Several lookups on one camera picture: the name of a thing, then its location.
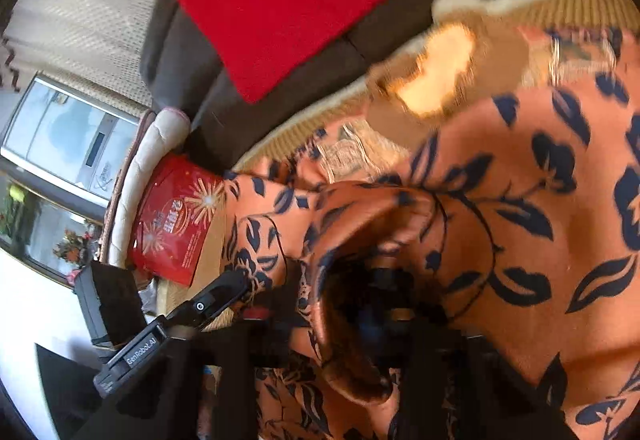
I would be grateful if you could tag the woven rattan mat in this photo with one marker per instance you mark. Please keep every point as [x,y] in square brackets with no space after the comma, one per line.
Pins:
[560,12]

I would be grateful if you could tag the cream cushion with brown trim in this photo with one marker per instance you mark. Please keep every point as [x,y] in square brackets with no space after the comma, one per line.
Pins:
[150,145]

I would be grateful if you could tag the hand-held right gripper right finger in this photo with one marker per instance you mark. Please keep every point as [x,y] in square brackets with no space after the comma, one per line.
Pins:
[435,380]

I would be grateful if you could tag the orange floral garment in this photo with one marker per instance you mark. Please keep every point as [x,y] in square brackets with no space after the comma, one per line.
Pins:
[500,220]

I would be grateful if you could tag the cream curtain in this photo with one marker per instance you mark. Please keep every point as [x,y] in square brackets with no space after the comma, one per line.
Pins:
[85,5]

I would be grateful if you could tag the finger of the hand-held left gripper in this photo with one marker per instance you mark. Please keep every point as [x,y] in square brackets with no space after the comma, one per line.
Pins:
[210,301]

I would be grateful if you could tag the brown sofa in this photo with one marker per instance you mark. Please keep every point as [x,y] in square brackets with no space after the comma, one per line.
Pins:
[380,45]

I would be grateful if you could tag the window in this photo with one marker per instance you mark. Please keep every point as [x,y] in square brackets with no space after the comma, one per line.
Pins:
[65,130]

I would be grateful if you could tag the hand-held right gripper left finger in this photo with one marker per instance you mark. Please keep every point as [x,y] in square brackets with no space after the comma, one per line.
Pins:
[225,375]

